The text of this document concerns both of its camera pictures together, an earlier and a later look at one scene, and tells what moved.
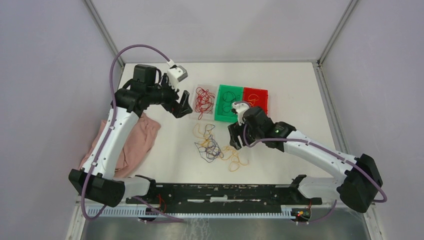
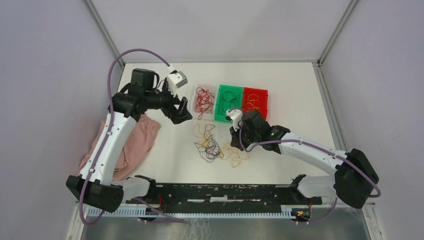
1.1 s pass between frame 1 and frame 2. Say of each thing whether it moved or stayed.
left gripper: moved
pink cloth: stayed
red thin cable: stayed
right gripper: stayed
